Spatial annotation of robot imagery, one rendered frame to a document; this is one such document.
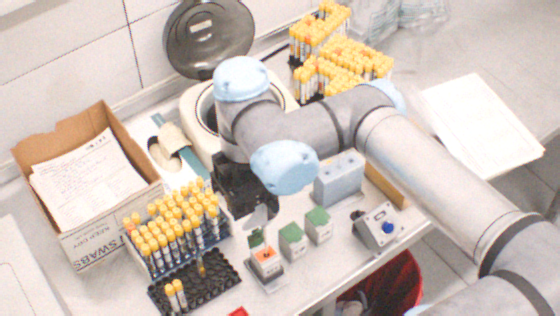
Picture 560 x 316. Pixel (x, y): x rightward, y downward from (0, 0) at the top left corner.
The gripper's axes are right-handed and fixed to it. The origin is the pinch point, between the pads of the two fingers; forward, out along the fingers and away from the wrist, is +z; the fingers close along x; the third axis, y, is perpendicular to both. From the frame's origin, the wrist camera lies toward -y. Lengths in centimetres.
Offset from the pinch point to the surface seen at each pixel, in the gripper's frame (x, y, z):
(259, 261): 0.4, 1.8, 12.8
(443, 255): -13, -82, 108
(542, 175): -16, -143, 108
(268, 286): 2.9, 1.6, 19.1
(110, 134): -46.5, 12.1, 13.2
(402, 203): 3.2, -32.0, 17.6
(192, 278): -6.4, 13.4, 18.2
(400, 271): -3, -46, 69
